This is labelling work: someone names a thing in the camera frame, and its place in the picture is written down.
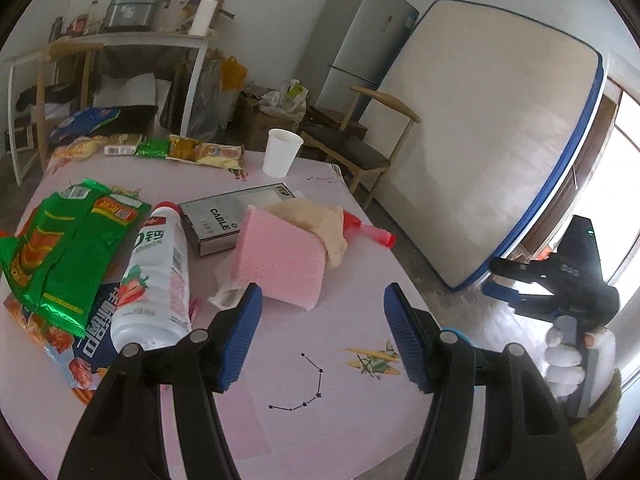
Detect pink orange snack bag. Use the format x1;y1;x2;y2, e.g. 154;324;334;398
3;283;119;405

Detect white yogurt drink bottle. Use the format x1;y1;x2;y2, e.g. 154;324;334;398
111;202;192;351

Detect green snack bag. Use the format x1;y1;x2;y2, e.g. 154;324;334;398
1;179;150;337

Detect red plastic wrapper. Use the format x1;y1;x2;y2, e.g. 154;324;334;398
343;210;396;249

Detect grey cable box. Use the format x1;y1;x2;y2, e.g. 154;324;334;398
179;183;295;257

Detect pink sponge cloth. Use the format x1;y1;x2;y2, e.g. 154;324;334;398
229;206;326;311

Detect beige paper bag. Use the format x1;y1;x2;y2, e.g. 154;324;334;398
266;198;347;269

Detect white gloved right hand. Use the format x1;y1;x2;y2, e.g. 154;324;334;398
544;326;616;406

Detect white mattress blue edge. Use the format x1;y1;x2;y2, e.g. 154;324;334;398
374;0;605;290

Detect wooden chair black seat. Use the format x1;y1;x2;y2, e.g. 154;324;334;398
299;84;422;210

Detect row of snack packets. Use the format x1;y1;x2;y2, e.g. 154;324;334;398
51;133;244;171

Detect blue snack bag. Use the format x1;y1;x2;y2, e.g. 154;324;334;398
48;107;120;144

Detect white paper cup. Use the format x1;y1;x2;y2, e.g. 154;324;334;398
262;129;304;178

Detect grey refrigerator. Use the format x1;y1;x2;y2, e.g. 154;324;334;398
294;0;420;112

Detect cardboard box on floor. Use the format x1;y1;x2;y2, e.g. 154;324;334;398
238;94;298;152

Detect yellow plastic bag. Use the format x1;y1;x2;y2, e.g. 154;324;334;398
220;56;248;91

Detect wooden chair behind table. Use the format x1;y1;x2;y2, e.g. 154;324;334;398
34;41;106;172

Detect white metal shelf table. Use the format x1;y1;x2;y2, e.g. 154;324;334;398
2;29;214;187

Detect white paper towel roll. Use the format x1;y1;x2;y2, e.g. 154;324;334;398
188;0;218;37

